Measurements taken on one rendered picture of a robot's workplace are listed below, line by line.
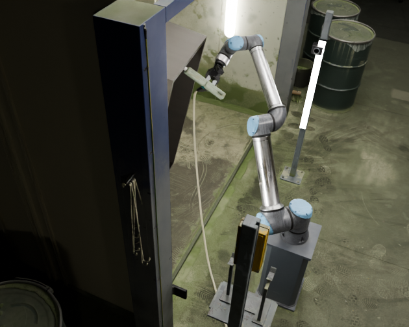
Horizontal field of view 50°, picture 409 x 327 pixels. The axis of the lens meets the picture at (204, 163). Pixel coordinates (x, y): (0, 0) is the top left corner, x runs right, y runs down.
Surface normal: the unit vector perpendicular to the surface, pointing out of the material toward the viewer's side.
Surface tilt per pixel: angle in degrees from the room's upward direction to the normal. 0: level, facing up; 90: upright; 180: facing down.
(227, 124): 0
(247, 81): 90
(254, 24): 90
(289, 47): 90
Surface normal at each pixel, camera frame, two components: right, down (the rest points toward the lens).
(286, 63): -0.40, 0.60
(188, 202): 0.04, -0.75
